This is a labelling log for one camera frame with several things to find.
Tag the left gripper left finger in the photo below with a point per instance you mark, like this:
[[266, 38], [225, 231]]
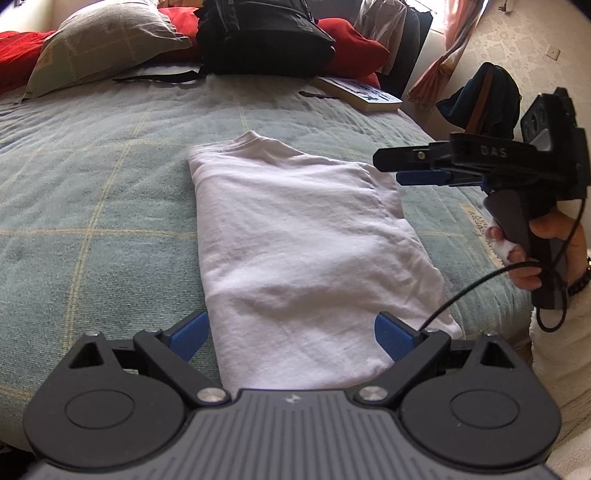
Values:
[[164, 355]]

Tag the green plaid bed blanket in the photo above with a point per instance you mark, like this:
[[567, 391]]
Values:
[[98, 217]]

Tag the paperback book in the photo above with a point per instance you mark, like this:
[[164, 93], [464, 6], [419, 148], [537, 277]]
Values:
[[363, 97]]

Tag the clothes rack with garments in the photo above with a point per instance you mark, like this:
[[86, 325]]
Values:
[[403, 30]]

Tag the black backpack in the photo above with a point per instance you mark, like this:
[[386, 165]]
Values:
[[278, 38]]

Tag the white printed long-sleeve shirt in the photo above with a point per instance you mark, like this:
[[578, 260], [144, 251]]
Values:
[[297, 255]]

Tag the right orange curtain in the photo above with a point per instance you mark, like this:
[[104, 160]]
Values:
[[462, 19]]

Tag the wooden chair with dark garment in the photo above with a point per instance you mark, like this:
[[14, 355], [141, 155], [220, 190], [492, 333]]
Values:
[[489, 104]]

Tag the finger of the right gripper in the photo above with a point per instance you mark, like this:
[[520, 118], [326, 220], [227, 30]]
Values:
[[424, 178], [434, 156]]

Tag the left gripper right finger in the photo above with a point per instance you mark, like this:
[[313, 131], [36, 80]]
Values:
[[417, 355]]

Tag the grey green pillow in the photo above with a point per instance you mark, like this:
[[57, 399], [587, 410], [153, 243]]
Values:
[[102, 40]]

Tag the red quilt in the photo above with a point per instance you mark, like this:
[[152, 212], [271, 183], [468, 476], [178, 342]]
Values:
[[356, 57]]

